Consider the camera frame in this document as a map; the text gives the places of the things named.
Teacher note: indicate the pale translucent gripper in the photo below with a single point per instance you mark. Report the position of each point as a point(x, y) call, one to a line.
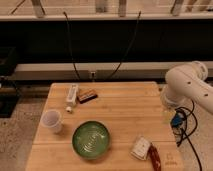
point(168, 115)

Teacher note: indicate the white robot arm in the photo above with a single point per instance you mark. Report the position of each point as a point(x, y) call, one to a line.
point(187, 81)

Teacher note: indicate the blue device on floor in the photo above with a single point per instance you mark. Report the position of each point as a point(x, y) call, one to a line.
point(177, 120)

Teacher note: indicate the white square packet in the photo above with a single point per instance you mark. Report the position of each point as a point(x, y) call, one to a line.
point(140, 148)

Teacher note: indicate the brown black eraser block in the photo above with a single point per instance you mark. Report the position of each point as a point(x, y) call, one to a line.
point(87, 96)

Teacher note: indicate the green ceramic bowl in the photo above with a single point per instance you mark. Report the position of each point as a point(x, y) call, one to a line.
point(91, 140)

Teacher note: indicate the small white cube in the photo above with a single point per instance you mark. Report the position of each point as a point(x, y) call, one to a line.
point(69, 109)

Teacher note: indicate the translucent plastic cup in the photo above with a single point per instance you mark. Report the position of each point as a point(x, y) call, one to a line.
point(51, 119)

